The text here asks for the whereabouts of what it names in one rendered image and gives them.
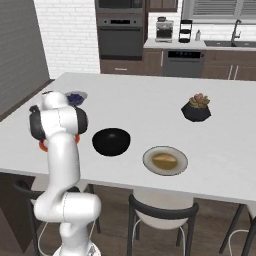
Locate black bowl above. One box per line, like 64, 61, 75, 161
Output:
91, 127, 132, 157

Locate tan sweet potato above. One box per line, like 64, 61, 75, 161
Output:
152, 152, 178, 170

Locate small blue patterned bowl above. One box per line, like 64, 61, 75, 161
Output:
64, 90, 89, 107

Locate grey plate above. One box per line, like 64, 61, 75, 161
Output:
142, 145, 189, 177

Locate succulent in black pot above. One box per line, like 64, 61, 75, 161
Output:
180, 92, 212, 123

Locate grey dishwasher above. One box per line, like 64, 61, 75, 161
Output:
162, 49, 206, 79

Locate orange plate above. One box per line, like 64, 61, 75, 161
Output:
38, 133, 81, 153

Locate black and white chair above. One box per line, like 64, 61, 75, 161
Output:
218, 203, 256, 256
13, 174, 102, 256
126, 188, 200, 256

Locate silver coffee machine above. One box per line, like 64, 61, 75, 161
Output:
154, 16, 175, 43

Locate brown base cupboards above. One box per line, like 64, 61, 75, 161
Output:
99, 48, 256, 82

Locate built-in microwave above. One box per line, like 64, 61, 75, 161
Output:
95, 0, 147, 14

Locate dark kitchen sink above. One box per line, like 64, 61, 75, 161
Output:
203, 40, 256, 48

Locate silver tap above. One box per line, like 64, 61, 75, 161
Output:
230, 18, 243, 43

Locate window with blinds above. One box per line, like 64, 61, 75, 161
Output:
181, 0, 256, 24

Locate built-in wall oven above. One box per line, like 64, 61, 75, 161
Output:
95, 13, 146, 61

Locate brown wall cupboard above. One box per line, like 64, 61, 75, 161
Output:
146, 0, 179, 13

